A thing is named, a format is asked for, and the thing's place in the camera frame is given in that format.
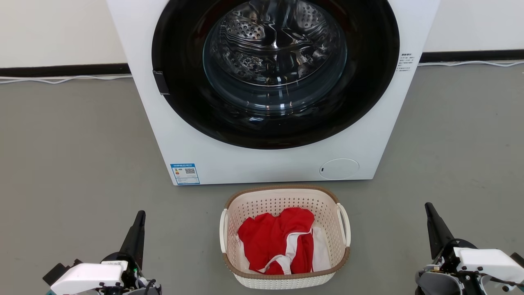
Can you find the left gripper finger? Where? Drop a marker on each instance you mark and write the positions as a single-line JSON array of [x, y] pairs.
[[134, 239]]

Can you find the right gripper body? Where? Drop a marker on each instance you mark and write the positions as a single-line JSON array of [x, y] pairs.
[[440, 280]]

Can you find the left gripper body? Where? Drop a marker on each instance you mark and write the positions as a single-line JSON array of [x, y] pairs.
[[131, 274]]

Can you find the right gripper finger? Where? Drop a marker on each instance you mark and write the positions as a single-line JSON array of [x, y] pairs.
[[438, 233]]

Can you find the cream perforated plastic laundry basket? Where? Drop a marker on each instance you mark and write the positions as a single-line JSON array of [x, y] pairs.
[[282, 200]]

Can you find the blue energy label sticker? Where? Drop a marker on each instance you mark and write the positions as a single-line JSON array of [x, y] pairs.
[[185, 174]]

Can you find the round white filter cover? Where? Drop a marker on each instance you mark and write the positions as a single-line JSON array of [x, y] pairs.
[[339, 169]]

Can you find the red garment with white trim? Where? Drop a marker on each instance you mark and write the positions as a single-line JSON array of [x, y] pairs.
[[270, 237]]

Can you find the white front-load washing machine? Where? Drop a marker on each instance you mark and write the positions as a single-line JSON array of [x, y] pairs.
[[262, 164]]

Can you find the black round glass washer door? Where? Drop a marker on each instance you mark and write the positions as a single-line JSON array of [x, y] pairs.
[[180, 90]]

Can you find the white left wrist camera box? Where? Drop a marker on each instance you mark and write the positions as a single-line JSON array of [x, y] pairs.
[[88, 276]]

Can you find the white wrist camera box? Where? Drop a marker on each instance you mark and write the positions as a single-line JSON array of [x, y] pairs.
[[88, 276], [489, 262]]

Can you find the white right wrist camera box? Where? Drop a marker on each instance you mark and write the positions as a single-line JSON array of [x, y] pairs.
[[489, 262]]

